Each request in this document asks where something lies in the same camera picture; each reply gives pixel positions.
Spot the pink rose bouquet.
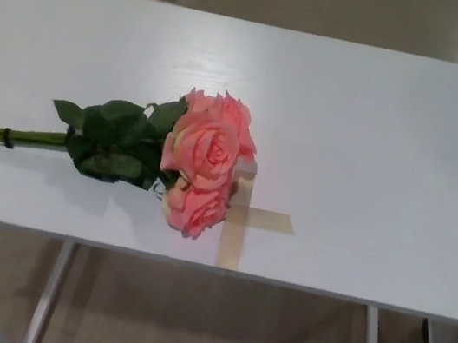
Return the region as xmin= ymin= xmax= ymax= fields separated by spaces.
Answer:
xmin=0 ymin=52 xmax=268 ymax=248

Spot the short beige tape strip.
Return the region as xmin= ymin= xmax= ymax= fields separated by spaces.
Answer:
xmin=223 ymin=203 xmax=298 ymax=237

